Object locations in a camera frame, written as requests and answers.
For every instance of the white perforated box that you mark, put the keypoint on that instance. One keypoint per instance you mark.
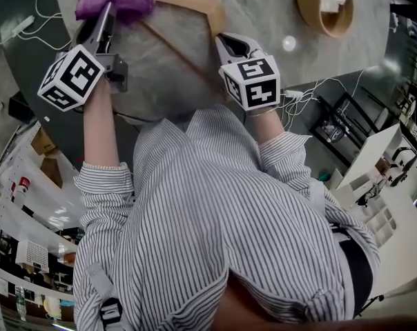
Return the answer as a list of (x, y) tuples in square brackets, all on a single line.
[(32, 255)]

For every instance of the white shelf cabinet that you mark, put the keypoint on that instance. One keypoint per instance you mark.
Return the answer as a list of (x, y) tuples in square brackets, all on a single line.
[(381, 171)]

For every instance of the person's right forearm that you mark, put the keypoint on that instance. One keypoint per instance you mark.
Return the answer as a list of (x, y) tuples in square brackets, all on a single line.
[(265, 124)]

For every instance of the person's left forearm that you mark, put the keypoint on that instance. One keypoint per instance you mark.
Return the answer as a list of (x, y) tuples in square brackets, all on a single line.
[(99, 126)]

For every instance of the cardboard box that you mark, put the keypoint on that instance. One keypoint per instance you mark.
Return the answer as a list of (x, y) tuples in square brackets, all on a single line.
[(43, 141)]

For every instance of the striped shirt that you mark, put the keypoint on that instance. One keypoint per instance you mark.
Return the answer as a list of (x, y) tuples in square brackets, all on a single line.
[(208, 219)]

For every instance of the small white round lid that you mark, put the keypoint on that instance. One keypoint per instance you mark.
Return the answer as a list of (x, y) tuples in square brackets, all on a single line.
[(289, 43)]

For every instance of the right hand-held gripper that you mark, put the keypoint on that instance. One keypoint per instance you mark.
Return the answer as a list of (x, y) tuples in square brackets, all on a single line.
[(251, 81)]

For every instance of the wooden coat rack hanger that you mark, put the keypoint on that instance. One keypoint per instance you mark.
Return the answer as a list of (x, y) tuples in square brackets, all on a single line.
[(198, 3)]

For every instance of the red and white canister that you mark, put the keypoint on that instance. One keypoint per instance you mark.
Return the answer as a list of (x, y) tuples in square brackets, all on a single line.
[(22, 190)]

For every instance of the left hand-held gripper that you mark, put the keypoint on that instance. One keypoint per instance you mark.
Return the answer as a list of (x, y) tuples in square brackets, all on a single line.
[(72, 76)]

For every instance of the round wooden bowl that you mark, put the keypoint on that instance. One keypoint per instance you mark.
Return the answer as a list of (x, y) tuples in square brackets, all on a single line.
[(332, 22)]

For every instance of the black trousers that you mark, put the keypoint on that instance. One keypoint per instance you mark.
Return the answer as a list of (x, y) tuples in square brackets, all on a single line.
[(358, 271)]

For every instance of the perforated metal shelf rack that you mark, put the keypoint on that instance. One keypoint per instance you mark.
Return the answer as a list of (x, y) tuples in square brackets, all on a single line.
[(8, 191)]

